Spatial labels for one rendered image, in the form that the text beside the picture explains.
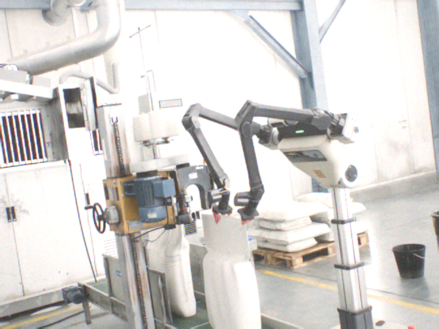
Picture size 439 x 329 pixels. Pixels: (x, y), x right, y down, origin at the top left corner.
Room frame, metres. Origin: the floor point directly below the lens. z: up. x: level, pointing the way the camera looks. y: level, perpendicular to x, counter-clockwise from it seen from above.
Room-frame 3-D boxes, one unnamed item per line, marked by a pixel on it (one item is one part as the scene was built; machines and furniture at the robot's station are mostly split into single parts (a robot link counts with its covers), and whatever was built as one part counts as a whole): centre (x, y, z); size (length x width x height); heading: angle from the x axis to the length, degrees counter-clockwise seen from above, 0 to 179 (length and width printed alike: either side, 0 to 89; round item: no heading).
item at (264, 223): (6.19, -0.61, 0.44); 0.66 x 0.42 x 0.14; 26
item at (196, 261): (3.95, 0.23, 0.54); 1.05 x 0.02 x 0.41; 32
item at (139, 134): (3.30, 0.42, 1.61); 0.15 x 0.14 x 0.17; 32
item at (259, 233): (6.37, -0.54, 0.32); 0.67 x 0.42 x 0.14; 126
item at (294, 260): (6.38, -0.89, 0.07); 1.20 x 0.82 x 0.14; 124
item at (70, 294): (4.55, 1.34, 0.35); 0.30 x 0.15 x 0.15; 32
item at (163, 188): (2.94, 0.31, 1.25); 0.10 x 0.08 x 0.12; 147
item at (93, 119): (5.15, 1.09, 1.95); 0.30 x 0.01 x 0.48; 32
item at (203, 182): (3.42, 0.23, 1.21); 0.30 x 0.25 x 0.30; 32
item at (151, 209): (3.00, 0.40, 1.21); 0.15 x 0.15 x 0.25
